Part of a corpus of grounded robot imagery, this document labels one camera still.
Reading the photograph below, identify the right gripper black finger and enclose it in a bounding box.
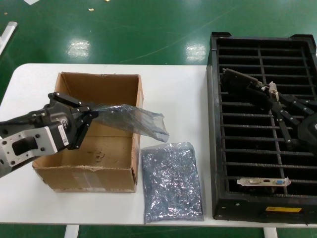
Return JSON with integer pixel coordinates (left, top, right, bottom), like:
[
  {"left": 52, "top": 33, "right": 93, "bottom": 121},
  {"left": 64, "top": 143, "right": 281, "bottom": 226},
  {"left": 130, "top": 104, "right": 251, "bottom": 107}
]
[
  {"left": 270, "top": 102, "right": 302, "bottom": 150},
  {"left": 279, "top": 95, "right": 317, "bottom": 115}
]

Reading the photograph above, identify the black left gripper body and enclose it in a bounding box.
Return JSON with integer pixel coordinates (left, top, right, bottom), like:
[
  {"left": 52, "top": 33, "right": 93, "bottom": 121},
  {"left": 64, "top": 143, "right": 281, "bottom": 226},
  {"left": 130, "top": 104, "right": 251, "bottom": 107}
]
[{"left": 0, "top": 103, "right": 83, "bottom": 153}]

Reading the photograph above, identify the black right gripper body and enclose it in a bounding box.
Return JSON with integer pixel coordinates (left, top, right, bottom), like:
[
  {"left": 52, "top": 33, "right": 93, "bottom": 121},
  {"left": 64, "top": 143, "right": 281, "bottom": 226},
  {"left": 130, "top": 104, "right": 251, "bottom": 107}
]
[{"left": 296, "top": 115, "right": 317, "bottom": 152}]

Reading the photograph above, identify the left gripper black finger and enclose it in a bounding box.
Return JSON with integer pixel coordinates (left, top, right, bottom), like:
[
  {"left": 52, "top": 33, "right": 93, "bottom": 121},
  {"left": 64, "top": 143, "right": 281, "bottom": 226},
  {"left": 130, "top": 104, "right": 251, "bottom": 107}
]
[
  {"left": 48, "top": 92, "right": 96, "bottom": 114},
  {"left": 68, "top": 111, "right": 100, "bottom": 151}
]

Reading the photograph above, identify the translucent grey antistatic bag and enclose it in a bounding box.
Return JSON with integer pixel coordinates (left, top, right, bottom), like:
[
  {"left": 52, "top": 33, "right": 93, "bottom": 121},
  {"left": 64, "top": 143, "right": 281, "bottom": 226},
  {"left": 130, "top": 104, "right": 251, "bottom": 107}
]
[{"left": 90, "top": 103, "right": 170, "bottom": 142}]

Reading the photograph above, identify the graphics card with black heatsink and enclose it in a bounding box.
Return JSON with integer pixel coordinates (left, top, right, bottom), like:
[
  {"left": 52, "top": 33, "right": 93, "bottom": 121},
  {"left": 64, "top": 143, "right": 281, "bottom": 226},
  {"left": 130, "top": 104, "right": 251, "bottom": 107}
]
[{"left": 219, "top": 68, "right": 281, "bottom": 112}]

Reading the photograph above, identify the black slotted plastic container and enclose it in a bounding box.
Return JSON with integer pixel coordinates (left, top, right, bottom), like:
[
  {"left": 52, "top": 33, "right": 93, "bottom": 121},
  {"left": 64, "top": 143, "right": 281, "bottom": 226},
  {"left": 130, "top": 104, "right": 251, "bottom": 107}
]
[{"left": 207, "top": 31, "right": 317, "bottom": 227}]

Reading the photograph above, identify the brown cardboard box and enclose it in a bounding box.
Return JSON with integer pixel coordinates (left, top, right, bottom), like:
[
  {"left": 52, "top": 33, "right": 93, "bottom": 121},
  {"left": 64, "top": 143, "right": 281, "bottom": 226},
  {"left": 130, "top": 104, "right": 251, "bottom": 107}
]
[{"left": 32, "top": 71, "right": 145, "bottom": 193}]

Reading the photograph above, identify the yellow container label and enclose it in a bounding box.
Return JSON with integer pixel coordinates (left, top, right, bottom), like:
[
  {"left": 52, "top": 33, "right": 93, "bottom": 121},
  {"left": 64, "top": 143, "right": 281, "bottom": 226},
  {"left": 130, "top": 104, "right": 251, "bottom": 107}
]
[{"left": 265, "top": 207, "right": 302, "bottom": 213}]

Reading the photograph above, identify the white plastic pipe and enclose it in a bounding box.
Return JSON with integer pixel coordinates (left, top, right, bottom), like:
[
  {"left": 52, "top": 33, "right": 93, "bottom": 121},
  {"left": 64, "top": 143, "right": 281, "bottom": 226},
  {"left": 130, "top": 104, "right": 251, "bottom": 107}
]
[{"left": 0, "top": 21, "right": 18, "bottom": 57}]

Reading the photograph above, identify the white table leg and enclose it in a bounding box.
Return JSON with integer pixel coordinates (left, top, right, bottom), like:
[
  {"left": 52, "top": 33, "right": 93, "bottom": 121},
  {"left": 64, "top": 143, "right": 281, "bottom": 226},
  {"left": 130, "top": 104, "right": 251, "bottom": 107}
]
[
  {"left": 263, "top": 227, "right": 278, "bottom": 238},
  {"left": 64, "top": 225, "right": 80, "bottom": 238}
]

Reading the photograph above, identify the crinkled blue-grey antistatic bag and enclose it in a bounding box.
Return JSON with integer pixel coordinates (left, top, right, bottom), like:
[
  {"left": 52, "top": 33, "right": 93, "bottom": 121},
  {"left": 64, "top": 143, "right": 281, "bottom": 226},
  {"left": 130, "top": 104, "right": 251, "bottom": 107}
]
[{"left": 140, "top": 141, "right": 205, "bottom": 226}]

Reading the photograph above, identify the graphics card with silver bracket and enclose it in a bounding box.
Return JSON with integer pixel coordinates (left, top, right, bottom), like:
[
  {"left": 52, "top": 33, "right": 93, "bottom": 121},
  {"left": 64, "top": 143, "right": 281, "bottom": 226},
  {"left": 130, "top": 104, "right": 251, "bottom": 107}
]
[{"left": 236, "top": 176, "right": 291, "bottom": 195}]

